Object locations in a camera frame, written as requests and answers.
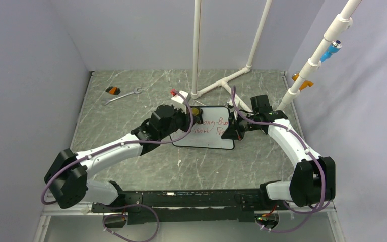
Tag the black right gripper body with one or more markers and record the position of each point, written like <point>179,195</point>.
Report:
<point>241,124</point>

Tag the white whiteboard black frame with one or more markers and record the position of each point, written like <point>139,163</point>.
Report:
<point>207,134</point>

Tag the blue clip on pipe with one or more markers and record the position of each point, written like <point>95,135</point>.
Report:
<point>333,48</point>

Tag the aluminium extrusion rail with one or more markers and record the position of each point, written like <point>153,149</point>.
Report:
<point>83,208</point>

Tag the silver open-end wrench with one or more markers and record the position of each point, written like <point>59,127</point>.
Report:
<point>136,91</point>

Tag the yellow black round eraser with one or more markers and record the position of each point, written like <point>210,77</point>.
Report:
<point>197,115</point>

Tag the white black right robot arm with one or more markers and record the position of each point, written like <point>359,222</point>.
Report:
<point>313,181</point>

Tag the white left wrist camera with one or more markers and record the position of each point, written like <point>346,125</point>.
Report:
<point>180,99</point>

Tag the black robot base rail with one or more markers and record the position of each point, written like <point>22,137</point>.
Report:
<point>242,205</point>

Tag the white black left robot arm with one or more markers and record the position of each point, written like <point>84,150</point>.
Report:
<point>69,177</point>

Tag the black orange small tool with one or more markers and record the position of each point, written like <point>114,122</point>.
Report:
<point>113,90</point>

